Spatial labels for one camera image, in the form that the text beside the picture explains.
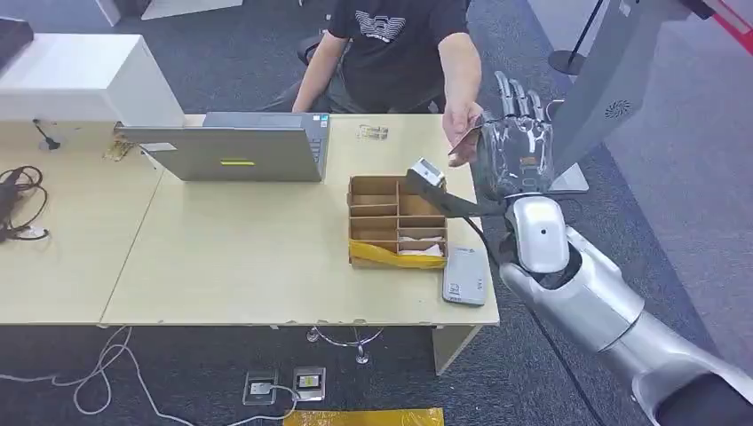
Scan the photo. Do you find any person's left hand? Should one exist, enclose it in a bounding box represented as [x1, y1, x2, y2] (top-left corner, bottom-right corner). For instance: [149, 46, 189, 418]
[442, 100, 485, 170]

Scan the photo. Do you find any grey laptop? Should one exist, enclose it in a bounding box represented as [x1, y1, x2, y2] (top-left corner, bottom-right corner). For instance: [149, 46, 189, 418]
[115, 111, 331, 184]

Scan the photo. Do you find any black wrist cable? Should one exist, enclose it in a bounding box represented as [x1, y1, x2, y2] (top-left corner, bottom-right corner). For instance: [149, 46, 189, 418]
[463, 216, 506, 267]

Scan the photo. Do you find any yellow floor sheet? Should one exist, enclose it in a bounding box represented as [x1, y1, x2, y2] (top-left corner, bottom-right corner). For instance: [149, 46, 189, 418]
[282, 407, 446, 426]

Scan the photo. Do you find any metal cable hook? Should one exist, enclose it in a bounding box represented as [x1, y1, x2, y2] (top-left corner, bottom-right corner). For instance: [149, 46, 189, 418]
[305, 326, 385, 367]

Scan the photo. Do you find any grey kiosk stand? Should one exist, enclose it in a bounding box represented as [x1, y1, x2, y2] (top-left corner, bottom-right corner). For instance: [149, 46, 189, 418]
[548, 0, 696, 196]

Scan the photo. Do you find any long white floor cable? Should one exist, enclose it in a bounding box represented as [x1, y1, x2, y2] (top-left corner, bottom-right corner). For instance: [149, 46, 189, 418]
[0, 325, 299, 426]

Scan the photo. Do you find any grey flat card reader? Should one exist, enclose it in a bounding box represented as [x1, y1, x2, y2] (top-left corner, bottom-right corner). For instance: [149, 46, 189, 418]
[441, 245, 490, 307]

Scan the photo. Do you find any gold tangled wire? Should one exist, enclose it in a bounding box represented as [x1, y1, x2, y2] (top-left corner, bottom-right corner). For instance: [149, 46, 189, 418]
[104, 136, 137, 163]

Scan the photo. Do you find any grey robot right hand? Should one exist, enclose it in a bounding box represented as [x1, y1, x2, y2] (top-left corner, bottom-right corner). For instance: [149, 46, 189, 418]
[470, 70, 558, 201]

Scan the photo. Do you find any white furniture base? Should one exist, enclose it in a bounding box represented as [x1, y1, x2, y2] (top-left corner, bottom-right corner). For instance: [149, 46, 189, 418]
[93, 0, 244, 27]

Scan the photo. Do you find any floor socket yellow label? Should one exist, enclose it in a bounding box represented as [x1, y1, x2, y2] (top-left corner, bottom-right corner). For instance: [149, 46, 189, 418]
[292, 367, 327, 403]

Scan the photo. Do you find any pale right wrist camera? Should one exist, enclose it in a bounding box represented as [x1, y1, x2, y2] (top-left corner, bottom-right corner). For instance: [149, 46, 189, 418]
[404, 156, 508, 219]

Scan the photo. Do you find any floor socket with plug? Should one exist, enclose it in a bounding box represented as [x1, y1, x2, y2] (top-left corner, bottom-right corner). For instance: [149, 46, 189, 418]
[242, 368, 280, 407]

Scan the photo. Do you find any black office chair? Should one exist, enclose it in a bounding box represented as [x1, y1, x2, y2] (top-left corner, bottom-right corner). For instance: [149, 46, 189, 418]
[295, 33, 327, 67]

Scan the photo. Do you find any dark panel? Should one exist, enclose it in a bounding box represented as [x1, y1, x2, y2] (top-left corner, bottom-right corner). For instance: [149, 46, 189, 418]
[0, 17, 36, 70]

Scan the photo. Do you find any wooden divided card box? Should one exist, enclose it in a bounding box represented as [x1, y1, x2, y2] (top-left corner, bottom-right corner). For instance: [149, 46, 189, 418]
[346, 175, 450, 271]

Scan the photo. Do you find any pale cards stack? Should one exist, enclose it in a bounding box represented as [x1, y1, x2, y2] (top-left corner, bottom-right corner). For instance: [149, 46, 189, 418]
[398, 235, 444, 258]

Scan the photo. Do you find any black stanchion post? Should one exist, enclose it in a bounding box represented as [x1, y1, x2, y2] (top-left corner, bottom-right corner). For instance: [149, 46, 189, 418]
[547, 0, 607, 77]

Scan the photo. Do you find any black plug with cable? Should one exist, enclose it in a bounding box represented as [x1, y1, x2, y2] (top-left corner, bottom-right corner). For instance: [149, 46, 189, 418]
[31, 118, 62, 153]

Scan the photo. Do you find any black cable bundle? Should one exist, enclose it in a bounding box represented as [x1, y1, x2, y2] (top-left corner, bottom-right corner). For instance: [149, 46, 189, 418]
[0, 165, 51, 243]

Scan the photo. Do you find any pale desk leg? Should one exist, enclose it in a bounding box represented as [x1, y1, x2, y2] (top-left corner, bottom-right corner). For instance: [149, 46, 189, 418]
[432, 324, 482, 377]

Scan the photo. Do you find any dark card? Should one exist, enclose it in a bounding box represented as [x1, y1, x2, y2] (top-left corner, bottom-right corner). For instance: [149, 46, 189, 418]
[448, 114, 487, 158]

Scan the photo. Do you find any red barrier strip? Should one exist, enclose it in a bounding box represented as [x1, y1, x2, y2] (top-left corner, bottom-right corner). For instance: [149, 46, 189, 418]
[696, 0, 753, 59]

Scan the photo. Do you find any white cabinet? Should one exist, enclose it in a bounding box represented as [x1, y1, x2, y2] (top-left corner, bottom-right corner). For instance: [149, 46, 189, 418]
[0, 33, 187, 127]

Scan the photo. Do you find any person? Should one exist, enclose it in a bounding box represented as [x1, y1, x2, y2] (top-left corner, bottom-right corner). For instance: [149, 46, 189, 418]
[291, 0, 486, 170]

